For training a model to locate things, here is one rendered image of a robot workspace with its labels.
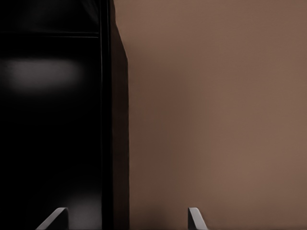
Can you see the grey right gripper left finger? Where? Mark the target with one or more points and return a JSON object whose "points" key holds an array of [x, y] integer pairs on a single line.
{"points": [[57, 221]]}

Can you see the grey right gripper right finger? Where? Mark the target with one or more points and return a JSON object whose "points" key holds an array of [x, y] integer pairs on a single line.
{"points": [[195, 219]]}

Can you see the glossy black box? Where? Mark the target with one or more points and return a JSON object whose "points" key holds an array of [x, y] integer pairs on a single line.
{"points": [[52, 119]]}

